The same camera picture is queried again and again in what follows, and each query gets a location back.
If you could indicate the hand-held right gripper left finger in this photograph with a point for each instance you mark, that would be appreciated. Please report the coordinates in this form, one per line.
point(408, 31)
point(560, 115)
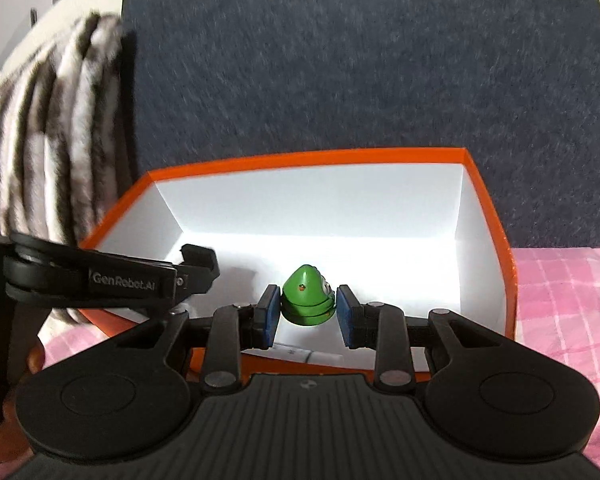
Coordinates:
point(270, 317)

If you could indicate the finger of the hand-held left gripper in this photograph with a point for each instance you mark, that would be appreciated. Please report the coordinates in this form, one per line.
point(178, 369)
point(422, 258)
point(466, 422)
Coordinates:
point(200, 275)

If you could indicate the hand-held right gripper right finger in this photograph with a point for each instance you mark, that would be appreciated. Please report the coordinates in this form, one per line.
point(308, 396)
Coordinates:
point(347, 317)

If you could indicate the green toy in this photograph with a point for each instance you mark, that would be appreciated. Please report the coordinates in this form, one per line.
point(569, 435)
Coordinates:
point(305, 290)

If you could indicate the orange cardboard box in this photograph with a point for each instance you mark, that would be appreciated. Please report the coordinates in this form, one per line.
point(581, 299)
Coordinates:
point(330, 210)

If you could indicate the striped fluffy pillow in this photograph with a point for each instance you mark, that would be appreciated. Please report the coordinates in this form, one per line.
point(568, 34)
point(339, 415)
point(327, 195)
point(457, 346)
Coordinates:
point(45, 160)

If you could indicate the pink plaid blanket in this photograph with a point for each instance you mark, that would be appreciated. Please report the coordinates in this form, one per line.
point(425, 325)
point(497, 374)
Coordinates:
point(565, 310)

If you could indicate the dark blue fabric headboard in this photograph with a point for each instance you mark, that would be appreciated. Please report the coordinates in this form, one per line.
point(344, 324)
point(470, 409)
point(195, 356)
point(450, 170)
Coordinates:
point(355, 60)

